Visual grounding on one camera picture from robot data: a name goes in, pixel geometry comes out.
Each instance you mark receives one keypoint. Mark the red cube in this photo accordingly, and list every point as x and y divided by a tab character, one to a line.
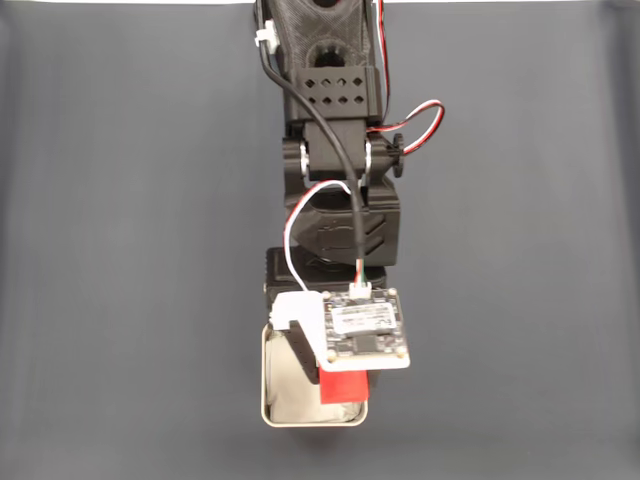
345	387

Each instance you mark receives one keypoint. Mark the white square metal box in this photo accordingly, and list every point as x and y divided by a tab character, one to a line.
262	380

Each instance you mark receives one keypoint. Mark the white crumpled tissue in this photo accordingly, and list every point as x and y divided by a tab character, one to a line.
285	380

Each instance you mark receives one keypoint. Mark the dark grey table mat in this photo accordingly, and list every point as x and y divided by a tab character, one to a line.
125	250

